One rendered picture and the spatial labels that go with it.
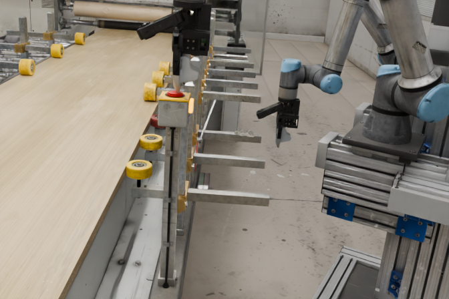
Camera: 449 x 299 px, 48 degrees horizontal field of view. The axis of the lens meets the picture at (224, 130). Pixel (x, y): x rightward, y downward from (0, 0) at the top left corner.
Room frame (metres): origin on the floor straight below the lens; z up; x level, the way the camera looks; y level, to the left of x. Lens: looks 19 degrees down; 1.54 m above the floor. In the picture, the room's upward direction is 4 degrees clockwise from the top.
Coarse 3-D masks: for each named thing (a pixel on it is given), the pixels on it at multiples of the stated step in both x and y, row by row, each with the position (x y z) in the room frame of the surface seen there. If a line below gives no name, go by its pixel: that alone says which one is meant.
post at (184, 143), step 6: (186, 132) 1.41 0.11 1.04; (186, 138) 1.41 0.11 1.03; (180, 144) 1.41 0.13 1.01; (186, 144) 1.41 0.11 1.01; (180, 150) 1.41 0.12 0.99; (186, 150) 1.43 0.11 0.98; (180, 156) 1.41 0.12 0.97; (186, 156) 1.44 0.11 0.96; (180, 162) 1.41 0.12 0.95; (180, 168) 1.41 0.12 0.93; (180, 174) 1.41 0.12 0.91; (180, 180) 1.41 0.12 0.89; (180, 186) 1.41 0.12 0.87; (180, 192) 1.41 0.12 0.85; (180, 216) 1.41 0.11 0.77; (180, 222) 1.41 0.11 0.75; (180, 228) 1.41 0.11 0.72
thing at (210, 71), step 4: (208, 68) 2.72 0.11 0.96; (208, 72) 2.70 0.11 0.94; (212, 72) 2.70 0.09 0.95; (216, 72) 2.70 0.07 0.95; (220, 72) 2.70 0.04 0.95; (224, 72) 2.70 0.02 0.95; (228, 72) 2.70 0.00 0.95; (232, 72) 2.70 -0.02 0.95; (236, 72) 2.70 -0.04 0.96; (240, 72) 2.70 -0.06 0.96; (244, 72) 2.70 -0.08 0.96; (248, 72) 2.70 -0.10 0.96; (252, 72) 2.71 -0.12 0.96; (232, 76) 2.70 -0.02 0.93; (236, 76) 2.70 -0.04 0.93; (240, 76) 2.70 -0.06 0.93; (244, 76) 2.70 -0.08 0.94; (248, 76) 2.70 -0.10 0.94; (252, 76) 2.70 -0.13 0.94
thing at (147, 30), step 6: (174, 12) 1.18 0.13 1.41; (180, 12) 1.15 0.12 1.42; (162, 18) 1.16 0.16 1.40; (168, 18) 1.15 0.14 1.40; (174, 18) 1.15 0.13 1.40; (180, 18) 1.15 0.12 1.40; (144, 24) 1.17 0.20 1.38; (150, 24) 1.15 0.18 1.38; (156, 24) 1.15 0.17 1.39; (162, 24) 1.15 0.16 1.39; (168, 24) 1.15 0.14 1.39; (174, 24) 1.15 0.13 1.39; (138, 30) 1.15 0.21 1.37; (144, 30) 1.15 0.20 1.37; (150, 30) 1.15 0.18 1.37; (156, 30) 1.15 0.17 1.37; (162, 30) 1.15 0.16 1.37; (144, 36) 1.15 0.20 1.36; (150, 36) 1.16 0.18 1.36
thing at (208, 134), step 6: (156, 132) 1.95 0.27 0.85; (162, 132) 1.95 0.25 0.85; (198, 132) 1.95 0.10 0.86; (204, 132) 1.95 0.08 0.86; (210, 132) 1.96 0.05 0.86; (216, 132) 1.96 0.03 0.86; (222, 132) 1.97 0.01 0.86; (228, 132) 1.97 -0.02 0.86; (234, 132) 1.98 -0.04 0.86; (204, 138) 1.95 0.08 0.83; (210, 138) 1.95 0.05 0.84; (216, 138) 1.95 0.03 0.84; (222, 138) 1.95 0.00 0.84; (228, 138) 1.95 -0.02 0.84; (234, 138) 1.95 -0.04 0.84; (240, 138) 1.95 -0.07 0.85; (246, 138) 1.95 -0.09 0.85; (252, 138) 1.95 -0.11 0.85; (258, 138) 1.95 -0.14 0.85
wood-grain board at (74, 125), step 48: (96, 48) 3.36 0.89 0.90; (144, 48) 3.50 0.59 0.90; (0, 96) 2.10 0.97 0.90; (48, 96) 2.15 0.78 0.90; (96, 96) 2.21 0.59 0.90; (0, 144) 1.55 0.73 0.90; (48, 144) 1.59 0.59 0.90; (96, 144) 1.62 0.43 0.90; (0, 192) 1.22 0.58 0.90; (48, 192) 1.24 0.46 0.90; (96, 192) 1.26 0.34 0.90; (0, 240) 0.99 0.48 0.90; (48, 240) 1.00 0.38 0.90; (0, 288) 0.82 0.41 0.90; (48, 288) 0.83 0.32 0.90
